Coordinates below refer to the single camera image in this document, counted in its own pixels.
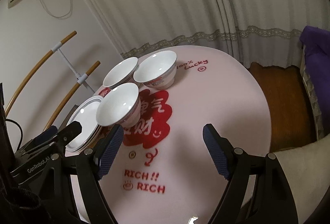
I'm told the large grey-rimmed plate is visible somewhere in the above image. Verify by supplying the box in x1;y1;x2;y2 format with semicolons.
66;95;103;152

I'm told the purple cloth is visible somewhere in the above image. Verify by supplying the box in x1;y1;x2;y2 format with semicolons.
299;25;330;116

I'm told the cream pleated curtain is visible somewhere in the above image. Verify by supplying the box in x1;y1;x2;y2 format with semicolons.
85;0;329;68

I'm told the white and wood coat rack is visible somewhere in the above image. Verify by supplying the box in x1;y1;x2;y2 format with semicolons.
4;30;101;132

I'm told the small white bowl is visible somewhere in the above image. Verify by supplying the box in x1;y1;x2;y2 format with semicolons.
133;50;177;89

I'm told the black cable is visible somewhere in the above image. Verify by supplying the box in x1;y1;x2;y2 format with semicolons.
4;118;25;150

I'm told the beige cushion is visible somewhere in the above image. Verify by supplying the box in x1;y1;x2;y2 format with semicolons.
272;136;329;223

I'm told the white bowl grey band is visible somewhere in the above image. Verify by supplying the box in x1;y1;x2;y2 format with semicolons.
96;83;141;128
103;57;138;89

